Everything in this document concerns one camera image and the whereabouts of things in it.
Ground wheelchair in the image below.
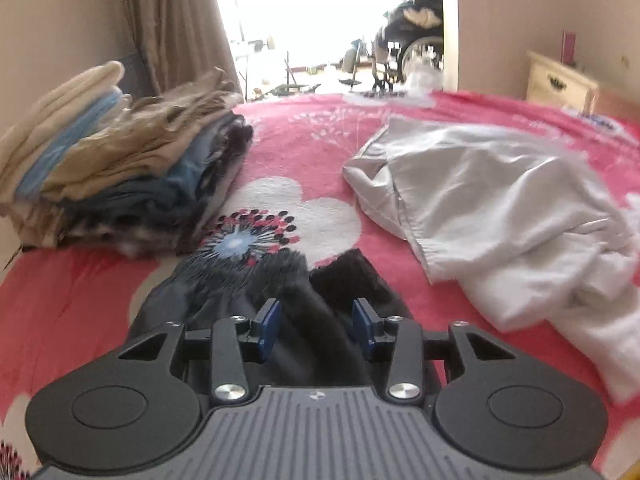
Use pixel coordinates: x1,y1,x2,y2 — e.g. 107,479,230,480
370,0,446,93

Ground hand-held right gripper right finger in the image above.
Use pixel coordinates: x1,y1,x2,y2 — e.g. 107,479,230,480
351,298,517,407

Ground black pants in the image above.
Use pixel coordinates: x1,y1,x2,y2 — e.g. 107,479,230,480
127,247,446,396

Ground cream nightstand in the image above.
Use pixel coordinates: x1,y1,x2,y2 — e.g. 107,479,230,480
525,50,601,116

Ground beige curtain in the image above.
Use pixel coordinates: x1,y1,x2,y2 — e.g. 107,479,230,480
117,0,246,103

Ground stack of beige folded clothes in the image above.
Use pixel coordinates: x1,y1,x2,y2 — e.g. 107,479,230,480
40,65,256,261

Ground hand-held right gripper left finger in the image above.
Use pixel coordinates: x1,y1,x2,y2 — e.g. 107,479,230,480
118,298,282,407

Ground pink floral blanket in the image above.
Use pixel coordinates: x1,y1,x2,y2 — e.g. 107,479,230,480
0,90,640,480

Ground light grey garment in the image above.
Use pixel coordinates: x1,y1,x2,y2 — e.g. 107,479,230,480
341,115,640,406

